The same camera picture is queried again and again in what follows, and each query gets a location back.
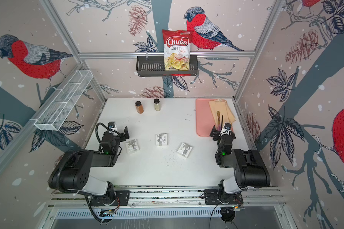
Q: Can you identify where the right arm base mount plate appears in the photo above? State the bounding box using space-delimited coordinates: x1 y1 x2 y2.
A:
203 189 243 205

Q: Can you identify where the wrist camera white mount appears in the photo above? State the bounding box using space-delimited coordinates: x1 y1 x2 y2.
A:
220 122 232 135
108 121 117 132

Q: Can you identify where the Chuba cassava chips bag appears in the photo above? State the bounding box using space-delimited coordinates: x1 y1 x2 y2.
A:
162 30 192 71

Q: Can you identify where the beige folded cloth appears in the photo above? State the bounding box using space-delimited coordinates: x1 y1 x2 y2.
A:
208 99 236 127

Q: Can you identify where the middle white jewelry box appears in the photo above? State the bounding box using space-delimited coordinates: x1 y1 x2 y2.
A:
156 133 168 147

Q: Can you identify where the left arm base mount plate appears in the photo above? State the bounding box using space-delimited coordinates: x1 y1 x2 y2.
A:
90 190 130 207

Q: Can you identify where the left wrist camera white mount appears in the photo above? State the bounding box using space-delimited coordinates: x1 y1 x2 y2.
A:
108 121 117 132

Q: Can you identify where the white wire mesh shelf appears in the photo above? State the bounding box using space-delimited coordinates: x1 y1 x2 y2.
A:
34 70 93 131

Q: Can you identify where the white lift-off box lid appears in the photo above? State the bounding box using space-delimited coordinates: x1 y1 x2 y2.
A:
176 142 193 158

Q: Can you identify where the iridescent purple spoon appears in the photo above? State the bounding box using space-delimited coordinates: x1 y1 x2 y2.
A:
217 111 221 131

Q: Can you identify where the black wire wall basket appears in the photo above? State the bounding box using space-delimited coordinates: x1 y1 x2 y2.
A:
136 55 198 77

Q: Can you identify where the pale spice jar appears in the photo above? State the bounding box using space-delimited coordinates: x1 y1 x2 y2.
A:
153 98 161 111

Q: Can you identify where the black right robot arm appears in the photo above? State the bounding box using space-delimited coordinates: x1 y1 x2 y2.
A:
210 127 271 203

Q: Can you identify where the white jewelry box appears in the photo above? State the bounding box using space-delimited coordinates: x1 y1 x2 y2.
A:
125 139 140 154
156 133 168 147

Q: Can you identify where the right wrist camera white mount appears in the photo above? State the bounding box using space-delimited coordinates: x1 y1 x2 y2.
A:
220 122 232 135

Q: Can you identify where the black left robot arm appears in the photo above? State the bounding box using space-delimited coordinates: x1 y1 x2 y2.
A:
48 123 130 207

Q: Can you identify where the left white jewelry box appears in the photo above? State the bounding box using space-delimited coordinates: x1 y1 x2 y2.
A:
125 139 140 154

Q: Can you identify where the orange spice jar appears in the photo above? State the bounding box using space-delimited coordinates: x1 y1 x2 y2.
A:
135 101 144 114

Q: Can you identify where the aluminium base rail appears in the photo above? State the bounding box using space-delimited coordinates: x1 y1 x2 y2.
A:
47 185 286 210

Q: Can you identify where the horizontal aluminium frame bar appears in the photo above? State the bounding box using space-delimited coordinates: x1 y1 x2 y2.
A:
78 51 257 60

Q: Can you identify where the pink plastic tray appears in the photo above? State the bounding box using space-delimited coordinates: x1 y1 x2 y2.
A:
196 98 217 137

